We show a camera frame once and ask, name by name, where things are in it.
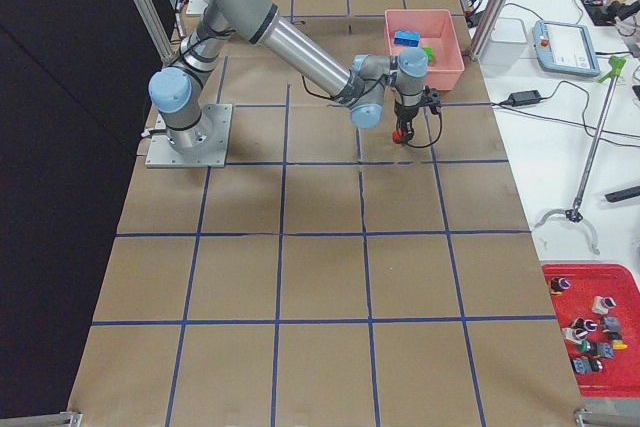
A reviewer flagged black power adapter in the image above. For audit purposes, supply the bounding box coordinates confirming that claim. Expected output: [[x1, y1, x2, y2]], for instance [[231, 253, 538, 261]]
[[507, 90, 543, 107]]

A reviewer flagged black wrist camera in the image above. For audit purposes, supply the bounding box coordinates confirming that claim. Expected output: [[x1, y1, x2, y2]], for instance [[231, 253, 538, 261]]
[[422, 87, 442, 116]]

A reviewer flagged red toy block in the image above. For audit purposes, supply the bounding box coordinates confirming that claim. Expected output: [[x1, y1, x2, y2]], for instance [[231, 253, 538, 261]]
[[392, 128, 409, 145]]

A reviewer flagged teach pendant tablet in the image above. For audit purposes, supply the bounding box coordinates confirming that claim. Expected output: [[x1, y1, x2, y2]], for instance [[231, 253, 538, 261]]
[[532, 20, 600, 77]]

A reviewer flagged white translucent container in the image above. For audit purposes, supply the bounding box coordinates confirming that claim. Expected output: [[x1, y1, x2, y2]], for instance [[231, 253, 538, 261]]
[[480, 17, 528, 67]]

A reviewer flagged green toy block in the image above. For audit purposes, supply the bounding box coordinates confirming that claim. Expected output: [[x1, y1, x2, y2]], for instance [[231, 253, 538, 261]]
[[421, 47, 434, 64]]

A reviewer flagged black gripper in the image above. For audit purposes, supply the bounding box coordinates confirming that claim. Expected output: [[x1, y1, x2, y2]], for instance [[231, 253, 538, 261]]
[[394, 94, 423, 132]]

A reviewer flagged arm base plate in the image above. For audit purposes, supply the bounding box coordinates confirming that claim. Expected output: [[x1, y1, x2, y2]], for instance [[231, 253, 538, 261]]
[[145, 104, 233, 168]]

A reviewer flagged red plastic tray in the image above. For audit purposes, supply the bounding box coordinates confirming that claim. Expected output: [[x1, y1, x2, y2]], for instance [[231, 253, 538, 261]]
[[543, 263, 639, 398]]

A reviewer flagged pink plastic box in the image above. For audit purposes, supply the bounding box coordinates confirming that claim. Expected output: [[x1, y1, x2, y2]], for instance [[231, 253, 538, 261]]
[[384, 8, 466, 93]]

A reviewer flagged reacher grabber tool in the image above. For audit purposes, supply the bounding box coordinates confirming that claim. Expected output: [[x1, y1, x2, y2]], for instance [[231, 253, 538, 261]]
[[534, 56, 626, 255]]

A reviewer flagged blue toy block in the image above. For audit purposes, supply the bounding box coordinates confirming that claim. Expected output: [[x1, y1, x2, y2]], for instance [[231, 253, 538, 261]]
[[393, 30, 421, 47]]

